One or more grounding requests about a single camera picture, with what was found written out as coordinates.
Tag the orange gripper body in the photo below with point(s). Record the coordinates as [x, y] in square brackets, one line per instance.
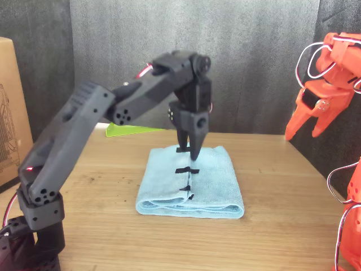
[335, 97]

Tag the light blue towel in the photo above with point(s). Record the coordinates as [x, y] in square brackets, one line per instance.
[211, 183]

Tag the dark grey felt panel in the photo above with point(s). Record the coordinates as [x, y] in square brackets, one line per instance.
[338, 14]
[42, 28]

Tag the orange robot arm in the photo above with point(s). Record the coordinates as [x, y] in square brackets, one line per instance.
[344, 56]

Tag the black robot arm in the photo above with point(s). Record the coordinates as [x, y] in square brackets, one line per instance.
[84, 118]

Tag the lime green plastic sheet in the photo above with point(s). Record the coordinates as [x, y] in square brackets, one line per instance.
[127, 131]

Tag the brown cardboard box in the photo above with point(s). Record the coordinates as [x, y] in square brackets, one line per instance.
[11, 113]

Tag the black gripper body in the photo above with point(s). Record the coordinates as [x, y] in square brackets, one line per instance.
[194, 122]

